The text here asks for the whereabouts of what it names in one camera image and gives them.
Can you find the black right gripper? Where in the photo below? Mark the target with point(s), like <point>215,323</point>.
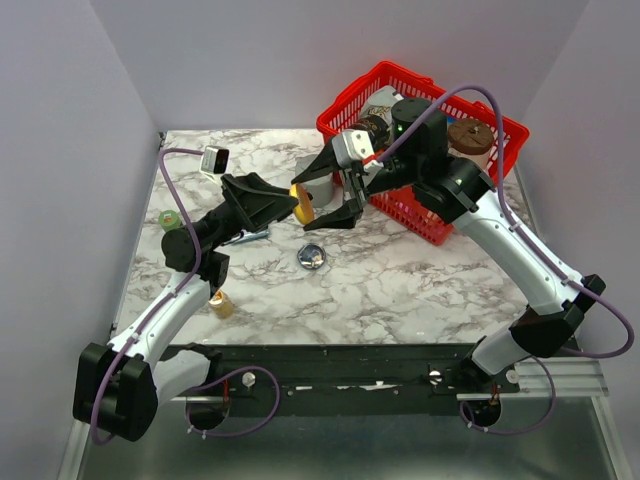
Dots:
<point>347,214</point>

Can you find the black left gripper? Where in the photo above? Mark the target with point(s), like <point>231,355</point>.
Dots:
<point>255,202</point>

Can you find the round yellow pill container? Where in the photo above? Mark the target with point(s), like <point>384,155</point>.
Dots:
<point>303,211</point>

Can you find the amber pill bottle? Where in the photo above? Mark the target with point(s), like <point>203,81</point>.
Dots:
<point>221,305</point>

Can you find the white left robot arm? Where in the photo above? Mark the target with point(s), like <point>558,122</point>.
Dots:
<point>120,385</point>

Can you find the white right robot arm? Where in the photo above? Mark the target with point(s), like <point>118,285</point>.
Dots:
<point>409,148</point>

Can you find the grey wrapped toilet paper roll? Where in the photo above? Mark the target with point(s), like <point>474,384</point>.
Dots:
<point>320,190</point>

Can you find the rectangular light blue pill box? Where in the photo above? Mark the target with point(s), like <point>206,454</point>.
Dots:
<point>245,236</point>

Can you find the round dark blue pill container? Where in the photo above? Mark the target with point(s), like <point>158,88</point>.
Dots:
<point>311,256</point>

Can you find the black cup with white rim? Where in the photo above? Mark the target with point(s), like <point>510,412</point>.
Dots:
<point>377,130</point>

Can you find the green lidded dark jar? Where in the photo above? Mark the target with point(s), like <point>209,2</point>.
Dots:
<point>169,220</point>

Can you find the grey patterned snack bag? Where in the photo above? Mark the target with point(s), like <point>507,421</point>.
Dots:
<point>380,103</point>

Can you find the brown lidded paper cup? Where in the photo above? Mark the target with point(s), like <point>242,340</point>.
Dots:
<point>472,139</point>

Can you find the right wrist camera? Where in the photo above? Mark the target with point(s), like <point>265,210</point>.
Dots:
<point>351,146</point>

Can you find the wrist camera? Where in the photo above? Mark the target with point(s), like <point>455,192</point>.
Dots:
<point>351,146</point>
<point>214,160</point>

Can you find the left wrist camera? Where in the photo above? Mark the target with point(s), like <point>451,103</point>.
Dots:
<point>214,160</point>

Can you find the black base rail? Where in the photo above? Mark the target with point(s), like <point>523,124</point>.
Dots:
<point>332,380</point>

